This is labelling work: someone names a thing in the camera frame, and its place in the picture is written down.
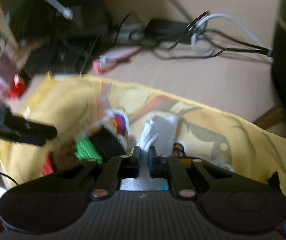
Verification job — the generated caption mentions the green brown crochet toy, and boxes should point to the green brown crochet toy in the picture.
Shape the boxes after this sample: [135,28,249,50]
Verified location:
[41,124,128,176]

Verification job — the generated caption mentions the white paper towel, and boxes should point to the white paper towel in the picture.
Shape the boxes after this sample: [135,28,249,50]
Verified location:
[120,115,178,191]

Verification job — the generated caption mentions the red black small figurine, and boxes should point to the red black small figurine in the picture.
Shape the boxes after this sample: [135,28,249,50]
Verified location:
[7,75,26,99]

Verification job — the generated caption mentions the yellow cartoon printed towel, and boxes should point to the yellow cartoon printed towel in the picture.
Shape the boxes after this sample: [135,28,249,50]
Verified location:
[0,75,286,196]

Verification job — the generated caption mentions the black keyboard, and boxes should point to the black keyboard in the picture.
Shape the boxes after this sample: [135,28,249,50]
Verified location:
[24,36,100,76]

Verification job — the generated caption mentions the black computer monitor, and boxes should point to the black computer monitor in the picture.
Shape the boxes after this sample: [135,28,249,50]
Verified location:
[0,0,110,47]

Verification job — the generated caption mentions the pink tube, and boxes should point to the pink tube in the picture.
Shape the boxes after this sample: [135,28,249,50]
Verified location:
[92,46,141,73]

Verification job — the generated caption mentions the black power adapter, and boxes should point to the black power adapter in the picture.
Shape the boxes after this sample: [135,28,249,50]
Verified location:
[144,18,188,42]

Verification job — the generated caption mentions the white usb cable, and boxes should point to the white usb cable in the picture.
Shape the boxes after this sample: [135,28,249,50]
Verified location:
[29,0,74,21]

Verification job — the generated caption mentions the black tangled cables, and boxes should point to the black tangled cables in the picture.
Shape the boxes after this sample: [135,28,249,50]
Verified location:
[114,11,274,61]

